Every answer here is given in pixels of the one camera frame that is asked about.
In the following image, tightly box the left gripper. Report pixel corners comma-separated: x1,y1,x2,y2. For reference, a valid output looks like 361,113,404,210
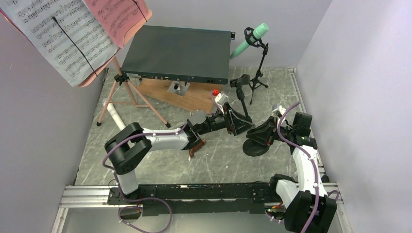
198,103,256,136

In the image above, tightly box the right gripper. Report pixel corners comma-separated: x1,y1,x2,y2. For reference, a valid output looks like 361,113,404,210
247,116,295,146

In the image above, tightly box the black round-base mic stand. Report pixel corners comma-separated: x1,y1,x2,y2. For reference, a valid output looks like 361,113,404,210
229,74,269,157

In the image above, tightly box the black tripod mic stand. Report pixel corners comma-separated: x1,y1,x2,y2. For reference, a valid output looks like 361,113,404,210
249,43,269,105

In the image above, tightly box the green microphone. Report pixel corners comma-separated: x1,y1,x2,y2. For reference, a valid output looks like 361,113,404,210
230,23,269,60

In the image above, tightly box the white microphone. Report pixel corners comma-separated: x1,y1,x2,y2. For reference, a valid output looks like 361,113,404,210
106,102,126,130

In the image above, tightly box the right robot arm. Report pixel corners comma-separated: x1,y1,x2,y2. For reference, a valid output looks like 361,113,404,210
242,108,337,233

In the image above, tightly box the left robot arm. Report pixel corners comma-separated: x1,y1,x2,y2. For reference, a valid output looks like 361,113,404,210
103,102,255,204

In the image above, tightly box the wooden board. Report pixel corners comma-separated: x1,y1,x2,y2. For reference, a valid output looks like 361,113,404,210
137,79,223,112

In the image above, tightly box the brown plastic faucet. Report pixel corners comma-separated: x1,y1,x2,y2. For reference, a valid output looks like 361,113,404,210
189,139,206,160

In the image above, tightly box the dark rack audio unit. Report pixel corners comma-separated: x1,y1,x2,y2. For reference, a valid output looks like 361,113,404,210
121,25,233,85

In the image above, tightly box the pink sheet music page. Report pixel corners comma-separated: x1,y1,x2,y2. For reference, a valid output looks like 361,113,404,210
84,0,152,48

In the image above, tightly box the white sheet music page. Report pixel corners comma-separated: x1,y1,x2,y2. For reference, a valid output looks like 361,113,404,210
0,0,119,86

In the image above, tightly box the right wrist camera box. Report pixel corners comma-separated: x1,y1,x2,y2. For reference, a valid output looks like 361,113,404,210
272,104,287,118

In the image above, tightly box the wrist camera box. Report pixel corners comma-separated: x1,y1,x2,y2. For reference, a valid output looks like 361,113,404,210
272,104,287,118
211,89,229,112

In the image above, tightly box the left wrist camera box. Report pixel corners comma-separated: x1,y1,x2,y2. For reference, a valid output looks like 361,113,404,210
211,89,229,112

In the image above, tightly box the metal bracket under unit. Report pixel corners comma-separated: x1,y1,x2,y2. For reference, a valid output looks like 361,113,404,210
168,81,190,96

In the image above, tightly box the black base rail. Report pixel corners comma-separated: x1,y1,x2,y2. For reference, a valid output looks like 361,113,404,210
107,182,281,216

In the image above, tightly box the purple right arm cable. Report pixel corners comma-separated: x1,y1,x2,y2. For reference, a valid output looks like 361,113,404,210
266,101,340,233

